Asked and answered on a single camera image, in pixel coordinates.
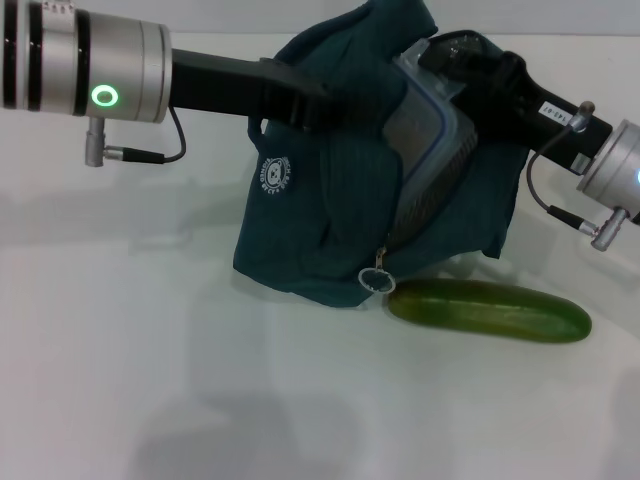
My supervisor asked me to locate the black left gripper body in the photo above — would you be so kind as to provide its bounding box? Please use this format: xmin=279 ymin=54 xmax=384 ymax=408
xmin=169 ymin=47 xmax=292 ymax=122

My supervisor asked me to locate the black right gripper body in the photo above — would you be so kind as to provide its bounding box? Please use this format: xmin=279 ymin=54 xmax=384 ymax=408
xmin=451 ymin=49 xmax=615 ymax=172

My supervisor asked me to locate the clear plastic lidded container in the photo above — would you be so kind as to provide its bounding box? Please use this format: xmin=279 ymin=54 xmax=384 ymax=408
xmin=382 ymin=37 xmax=481 ymax=236

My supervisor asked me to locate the dark teal lunch bag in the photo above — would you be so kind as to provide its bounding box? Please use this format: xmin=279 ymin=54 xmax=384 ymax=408
xmin=233 ymin=0 xmax=530 ymax=309

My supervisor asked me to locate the green cucumber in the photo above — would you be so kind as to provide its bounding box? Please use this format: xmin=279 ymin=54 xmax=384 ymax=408
xmin=388 ymin=278 xmax=593 ymax=346

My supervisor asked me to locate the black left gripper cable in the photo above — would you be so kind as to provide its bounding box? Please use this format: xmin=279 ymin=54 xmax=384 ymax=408
xmin=83 ymin=106 xmax=187 ymax=167

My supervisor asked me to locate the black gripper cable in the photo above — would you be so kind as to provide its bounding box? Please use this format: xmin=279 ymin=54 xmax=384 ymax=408
xmin=524 ymin=101 xmax=629 ymax=251
xmin=83 ymin=106 xmax=187 ymax=167

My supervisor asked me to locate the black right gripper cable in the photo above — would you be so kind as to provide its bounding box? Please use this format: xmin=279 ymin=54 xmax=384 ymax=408
xmin=524 ymin=101 xmax=629 ymax=251

